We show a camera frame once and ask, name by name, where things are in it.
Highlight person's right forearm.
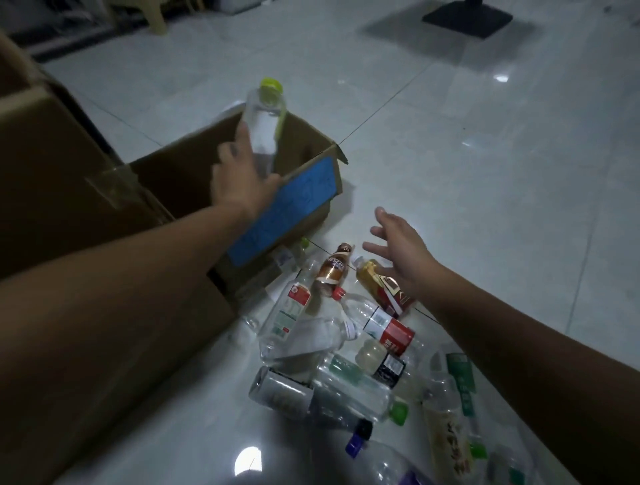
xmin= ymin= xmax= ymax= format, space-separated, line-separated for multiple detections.
xmin=409 ymin=262 xmax=640 ymax=485

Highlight brown cardboard box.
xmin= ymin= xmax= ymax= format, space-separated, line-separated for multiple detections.
xmin=0 ymin=30 xmax=349 ymax=485

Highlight person's left hand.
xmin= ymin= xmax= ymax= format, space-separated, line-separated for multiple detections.
xmin=209 ymin=121 xmax=282 ymax=221

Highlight beige plastic chair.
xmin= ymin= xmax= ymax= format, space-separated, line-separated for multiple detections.
xmin=106 ymin=0 xmax=169 ymax=36

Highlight pile of empty plastic bottles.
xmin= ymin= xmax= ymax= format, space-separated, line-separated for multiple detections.
xmin=239 ymin=237 xmax=547 ymax=485

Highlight black table base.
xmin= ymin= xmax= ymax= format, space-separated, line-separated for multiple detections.
xmin=422 ymin=0 xmax=514 ymax=40

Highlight person's right hand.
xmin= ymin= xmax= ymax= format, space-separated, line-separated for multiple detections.
xmin=362 ymin=206 xmax=442 ymax=300

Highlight person's left forearm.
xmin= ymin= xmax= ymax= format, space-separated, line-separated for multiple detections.
xmin=0 ymin=200 xmax=254 ymax=485

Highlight clear bottle with green cap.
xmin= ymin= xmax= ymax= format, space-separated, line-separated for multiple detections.
xmin=241 ymin=77 xmax=289 ymax=182

